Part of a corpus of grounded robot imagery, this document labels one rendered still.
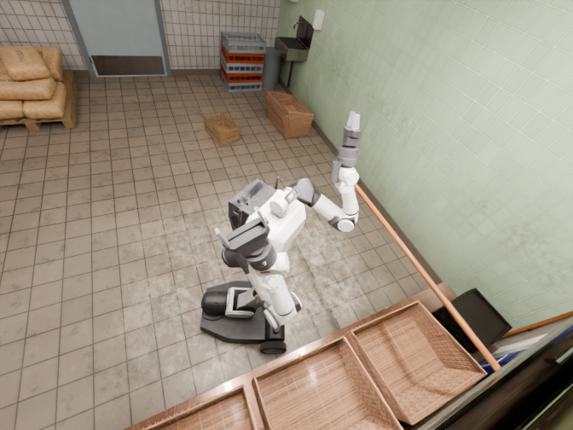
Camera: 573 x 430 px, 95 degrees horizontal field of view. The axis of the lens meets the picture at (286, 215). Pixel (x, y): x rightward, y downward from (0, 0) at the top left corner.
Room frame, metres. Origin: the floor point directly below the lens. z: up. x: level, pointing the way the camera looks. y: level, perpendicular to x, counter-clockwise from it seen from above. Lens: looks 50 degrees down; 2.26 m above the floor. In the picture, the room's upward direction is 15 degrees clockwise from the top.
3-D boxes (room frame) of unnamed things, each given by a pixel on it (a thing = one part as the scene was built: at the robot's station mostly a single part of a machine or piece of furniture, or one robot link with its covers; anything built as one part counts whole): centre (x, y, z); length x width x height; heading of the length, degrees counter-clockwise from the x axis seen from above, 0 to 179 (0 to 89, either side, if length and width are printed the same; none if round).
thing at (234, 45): (4.47, 1.35, 0.68); 0.60 x 0.40 x 0.15; 126
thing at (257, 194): (0.75, 0.08, 1.26); 0.34 x 0.30 x 0.36; 158
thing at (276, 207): (0.72, 0.03, 1.46); 0.10 x 0.07 x 0.09; 158
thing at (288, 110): (3.59, 0.36, 0.32); 0.56 x 0.49 x 0.28; 44
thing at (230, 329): (0.72, 0.13, 0.19); 0.64 x 0.52 x 0.33; 103
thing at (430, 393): (0.52, -0.90, 0.72); 0.56 x 0.49 x 0.28; 125
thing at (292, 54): (4.37, 0.59, 0.69); 0.46 x 0.36 x 0.94; 36
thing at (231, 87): (4.47, 1.36, 0.08); 0.60 x 0.40 x 0.15; 128
